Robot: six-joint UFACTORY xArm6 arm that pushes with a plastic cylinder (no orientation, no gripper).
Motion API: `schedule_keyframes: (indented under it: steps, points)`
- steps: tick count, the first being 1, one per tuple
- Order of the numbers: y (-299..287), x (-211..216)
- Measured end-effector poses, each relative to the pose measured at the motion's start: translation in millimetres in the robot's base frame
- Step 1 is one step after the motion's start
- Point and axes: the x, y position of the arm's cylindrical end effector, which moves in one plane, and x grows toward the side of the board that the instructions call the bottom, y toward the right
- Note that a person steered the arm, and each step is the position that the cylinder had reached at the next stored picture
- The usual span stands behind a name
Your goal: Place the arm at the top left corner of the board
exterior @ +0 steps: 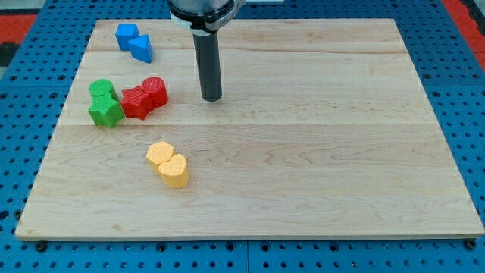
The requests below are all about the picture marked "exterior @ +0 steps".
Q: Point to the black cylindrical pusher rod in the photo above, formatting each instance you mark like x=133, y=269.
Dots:
x=209, y=66

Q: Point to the yellow heart block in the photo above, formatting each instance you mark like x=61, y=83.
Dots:
x=174, y=172

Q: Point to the green star block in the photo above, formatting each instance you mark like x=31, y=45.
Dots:
x=105, y=111

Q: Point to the red cylinder block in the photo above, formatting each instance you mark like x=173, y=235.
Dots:
x=155, y=87

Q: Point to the blue cube block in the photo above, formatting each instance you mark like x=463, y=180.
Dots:
x=124, y=33

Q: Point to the light wooden board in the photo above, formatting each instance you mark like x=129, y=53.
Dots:
x=324, y=132

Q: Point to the blue triangle block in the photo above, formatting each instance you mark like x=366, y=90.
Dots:
x=141, y=48

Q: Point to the yellow hexagon block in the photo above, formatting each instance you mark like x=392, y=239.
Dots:
x=158, y=153

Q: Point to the green cylinder block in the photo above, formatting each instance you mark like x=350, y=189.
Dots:
x=102, y=87

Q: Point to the red star block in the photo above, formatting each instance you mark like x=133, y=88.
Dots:
x=136, y=103

